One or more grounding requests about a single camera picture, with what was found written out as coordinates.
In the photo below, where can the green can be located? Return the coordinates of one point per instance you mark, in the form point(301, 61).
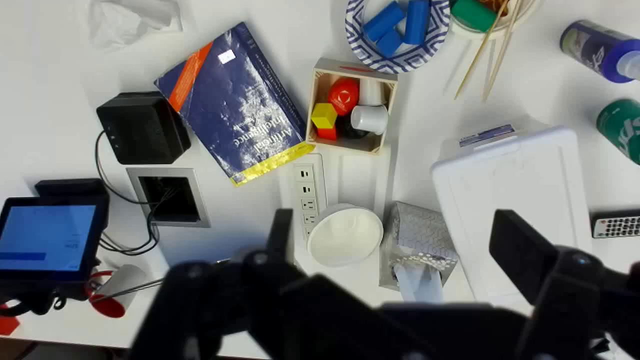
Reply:
point(619, 122)

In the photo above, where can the remote control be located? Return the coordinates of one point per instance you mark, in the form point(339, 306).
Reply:
point(616, 225)

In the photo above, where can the white power strip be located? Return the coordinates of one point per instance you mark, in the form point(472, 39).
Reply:
point(309, 194)

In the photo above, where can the crumpled white tissue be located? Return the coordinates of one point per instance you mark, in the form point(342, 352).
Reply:
point(120, 22)

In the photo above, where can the grey tissue box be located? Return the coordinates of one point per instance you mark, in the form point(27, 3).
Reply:
point(417, 252)

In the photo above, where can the blue spray can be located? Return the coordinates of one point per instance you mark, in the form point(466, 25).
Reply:
point(605, 51)

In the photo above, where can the white bowl with green item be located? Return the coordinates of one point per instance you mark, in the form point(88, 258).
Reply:
point(513, 18)

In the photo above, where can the small touchscreen tablet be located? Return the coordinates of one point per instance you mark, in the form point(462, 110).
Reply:
point(49, 244)

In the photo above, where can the wooden tray with toy blocks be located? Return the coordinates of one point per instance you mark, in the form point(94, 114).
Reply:
point(351, 107)

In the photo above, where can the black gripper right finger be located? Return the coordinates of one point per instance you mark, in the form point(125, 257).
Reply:
point(575, 296)

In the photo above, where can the white plastic storage box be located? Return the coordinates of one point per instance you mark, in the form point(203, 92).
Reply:
point(534, 173)

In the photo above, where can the table cable grommet box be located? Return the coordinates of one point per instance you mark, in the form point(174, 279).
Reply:
point(171, 197)

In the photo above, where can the blue hardcover book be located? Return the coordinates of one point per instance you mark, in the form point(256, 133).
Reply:
point(233, 101)

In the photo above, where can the wooden chopstick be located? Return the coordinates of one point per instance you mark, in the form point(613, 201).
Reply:
point(481, 57)

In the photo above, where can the white empty bowl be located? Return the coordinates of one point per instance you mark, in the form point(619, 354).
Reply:
point(345, 236)

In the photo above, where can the black speaker box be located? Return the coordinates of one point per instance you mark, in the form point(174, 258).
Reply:
point(143, 129)

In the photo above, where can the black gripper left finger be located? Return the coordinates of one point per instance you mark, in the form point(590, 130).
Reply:
point(286, 312)

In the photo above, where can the blue patterned paper plate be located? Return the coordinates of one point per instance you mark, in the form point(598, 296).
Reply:
point(399, 34)

